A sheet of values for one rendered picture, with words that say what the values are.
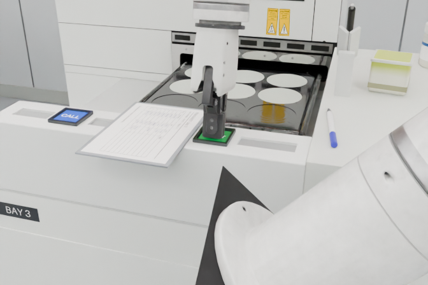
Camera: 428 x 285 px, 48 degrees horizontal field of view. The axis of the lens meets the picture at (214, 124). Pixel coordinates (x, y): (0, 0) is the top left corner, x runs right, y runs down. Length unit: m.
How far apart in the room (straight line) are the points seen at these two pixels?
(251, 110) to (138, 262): 0.39
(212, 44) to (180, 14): 0.67
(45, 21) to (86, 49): 1.94
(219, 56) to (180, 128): 0.16
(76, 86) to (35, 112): 0.66
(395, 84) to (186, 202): 0.46
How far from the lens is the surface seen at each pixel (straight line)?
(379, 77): 0.97
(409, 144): 0.43
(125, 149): 0.73
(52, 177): 0.89
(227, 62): 0.70
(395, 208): 0.42
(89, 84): 1.54
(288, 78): 1.22
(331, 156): 0.72
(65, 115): 0.87
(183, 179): 0.76
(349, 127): 0.82
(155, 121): 0.82
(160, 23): 1.37
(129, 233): 0.87
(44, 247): 1.00
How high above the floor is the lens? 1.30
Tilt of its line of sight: 25 degrees down
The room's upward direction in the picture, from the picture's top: straight up
